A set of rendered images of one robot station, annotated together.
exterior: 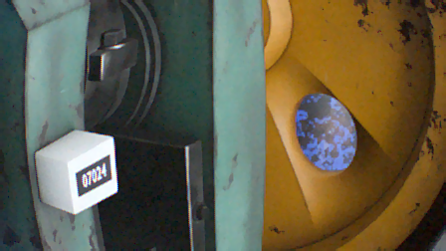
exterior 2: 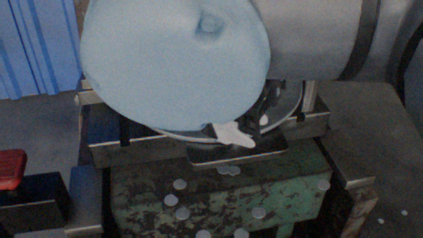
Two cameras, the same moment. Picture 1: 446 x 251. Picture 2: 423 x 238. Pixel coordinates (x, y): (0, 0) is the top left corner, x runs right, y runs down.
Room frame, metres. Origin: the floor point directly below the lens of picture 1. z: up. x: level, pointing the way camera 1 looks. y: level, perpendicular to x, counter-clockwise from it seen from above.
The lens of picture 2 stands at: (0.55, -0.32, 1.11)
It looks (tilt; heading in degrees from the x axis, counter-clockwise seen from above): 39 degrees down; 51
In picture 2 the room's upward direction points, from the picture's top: straight up
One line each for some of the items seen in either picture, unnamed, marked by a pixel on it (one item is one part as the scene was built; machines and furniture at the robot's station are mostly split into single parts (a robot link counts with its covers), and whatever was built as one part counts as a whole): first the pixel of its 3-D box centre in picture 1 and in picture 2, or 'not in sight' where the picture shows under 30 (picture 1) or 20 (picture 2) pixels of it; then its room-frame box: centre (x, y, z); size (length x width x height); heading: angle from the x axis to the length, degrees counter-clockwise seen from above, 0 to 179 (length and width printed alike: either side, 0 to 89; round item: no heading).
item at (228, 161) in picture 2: not in sight; (220, 131); (0.84, 0.01, 0.72); 0.25 x 0.14 x 0.14; 63
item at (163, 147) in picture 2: not in sight; (201, 93); (0.92, 0.17, 0.68); 0.45 x 0.30 x 0.06; 153
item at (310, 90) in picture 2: not in sight; (308, 87); (1.02, -0.03, 0.75); 0.03 x 0.03 x 0.10; 63
